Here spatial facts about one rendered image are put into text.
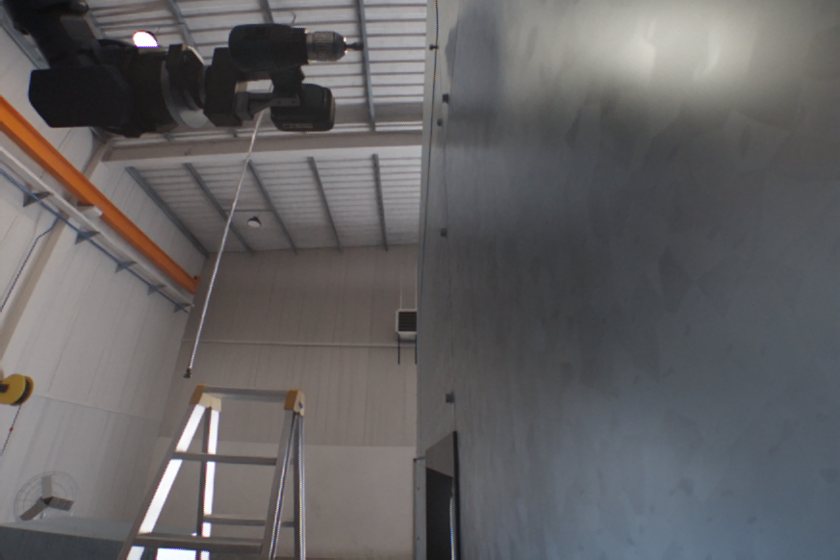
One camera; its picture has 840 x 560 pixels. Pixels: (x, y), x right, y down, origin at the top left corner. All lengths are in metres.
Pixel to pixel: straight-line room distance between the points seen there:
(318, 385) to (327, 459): 1.84
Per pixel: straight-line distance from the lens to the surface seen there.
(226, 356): 12.00
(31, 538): 3.71
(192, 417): 1.49
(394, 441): 10.59
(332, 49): 0.62
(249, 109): 0.73
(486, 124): 0.19
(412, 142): 7.96
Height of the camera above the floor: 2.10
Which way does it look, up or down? 30 degrees up
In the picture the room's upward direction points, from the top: straight up
